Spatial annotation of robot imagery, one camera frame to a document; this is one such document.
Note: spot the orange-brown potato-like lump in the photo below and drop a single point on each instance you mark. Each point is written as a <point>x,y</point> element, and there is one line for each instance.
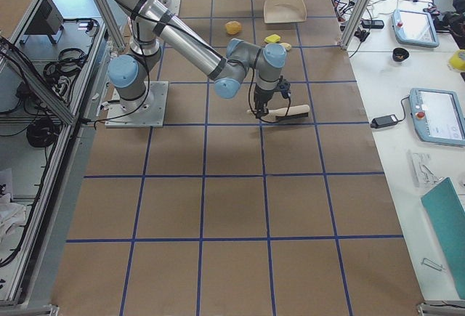
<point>233,28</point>

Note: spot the black power adapter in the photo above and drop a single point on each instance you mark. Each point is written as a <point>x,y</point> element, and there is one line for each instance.
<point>385,121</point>

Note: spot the teach pendant far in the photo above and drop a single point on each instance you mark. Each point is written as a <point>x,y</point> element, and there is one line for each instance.
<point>414,28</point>

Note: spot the curved pale melon slice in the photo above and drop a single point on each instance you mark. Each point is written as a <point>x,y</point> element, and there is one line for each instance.
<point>286,46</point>

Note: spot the teach pendant near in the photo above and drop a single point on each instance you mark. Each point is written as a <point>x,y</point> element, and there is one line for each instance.
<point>437,116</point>

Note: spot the beige hand brush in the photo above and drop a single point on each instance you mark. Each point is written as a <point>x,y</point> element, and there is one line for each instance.
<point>284,114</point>

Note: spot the yellow tape roll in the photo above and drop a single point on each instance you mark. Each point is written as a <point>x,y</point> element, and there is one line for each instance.
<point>457,60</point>

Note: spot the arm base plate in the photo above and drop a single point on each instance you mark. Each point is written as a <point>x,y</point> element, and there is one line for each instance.
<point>142,112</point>

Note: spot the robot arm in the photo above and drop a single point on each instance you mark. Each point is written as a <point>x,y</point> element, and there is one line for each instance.
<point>152,20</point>

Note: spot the teach pendant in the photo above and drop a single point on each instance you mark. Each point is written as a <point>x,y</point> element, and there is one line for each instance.
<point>437,116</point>
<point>414,28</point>

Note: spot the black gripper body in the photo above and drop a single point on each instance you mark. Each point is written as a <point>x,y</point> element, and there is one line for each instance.
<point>261,98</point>

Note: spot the yellow-green sponge piece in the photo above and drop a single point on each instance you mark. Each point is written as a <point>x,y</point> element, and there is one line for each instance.
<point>272,39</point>

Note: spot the beige plastic dustpan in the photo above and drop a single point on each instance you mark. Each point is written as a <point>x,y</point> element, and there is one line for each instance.
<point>284,11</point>

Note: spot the teal folder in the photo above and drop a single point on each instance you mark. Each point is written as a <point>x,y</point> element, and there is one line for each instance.
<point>446,214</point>

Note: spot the aluminium frame post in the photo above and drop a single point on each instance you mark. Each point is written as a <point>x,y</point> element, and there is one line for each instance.
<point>353,23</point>

